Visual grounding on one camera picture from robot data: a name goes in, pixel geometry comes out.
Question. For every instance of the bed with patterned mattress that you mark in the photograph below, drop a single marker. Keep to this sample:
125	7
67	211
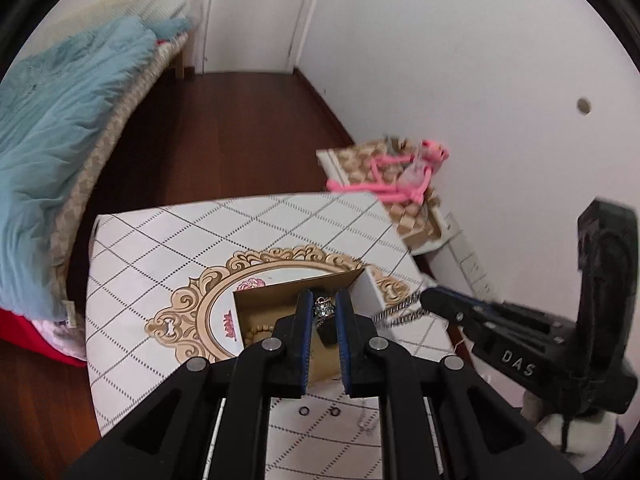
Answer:
110	125

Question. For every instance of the wooden bed frame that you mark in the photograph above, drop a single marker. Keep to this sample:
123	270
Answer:
179	62

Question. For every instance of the cardboard jewelry box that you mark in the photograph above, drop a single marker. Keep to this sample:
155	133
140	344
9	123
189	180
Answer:
260	310

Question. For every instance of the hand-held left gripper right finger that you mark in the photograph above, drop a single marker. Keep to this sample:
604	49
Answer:
344	340

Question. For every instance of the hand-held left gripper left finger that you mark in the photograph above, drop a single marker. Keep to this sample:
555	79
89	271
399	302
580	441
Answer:
301	332

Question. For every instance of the white door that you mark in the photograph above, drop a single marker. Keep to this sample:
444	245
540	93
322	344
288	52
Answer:
245	15

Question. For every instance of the checkered patterned box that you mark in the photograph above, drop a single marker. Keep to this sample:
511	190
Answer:
400	195

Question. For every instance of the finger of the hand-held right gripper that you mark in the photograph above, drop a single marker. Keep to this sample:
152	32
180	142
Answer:
440	302
477	332

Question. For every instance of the red cloth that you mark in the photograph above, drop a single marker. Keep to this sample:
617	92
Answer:
30	332

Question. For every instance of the pink plush toy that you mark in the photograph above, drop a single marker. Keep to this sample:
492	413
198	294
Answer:
400	172

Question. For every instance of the white wall power socket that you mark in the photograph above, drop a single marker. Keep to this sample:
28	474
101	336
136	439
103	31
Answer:
470	260

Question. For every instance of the white patterned table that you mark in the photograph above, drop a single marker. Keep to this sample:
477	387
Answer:
165	260

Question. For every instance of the light blue blanket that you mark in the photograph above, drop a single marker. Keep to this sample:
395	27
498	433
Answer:
55	135

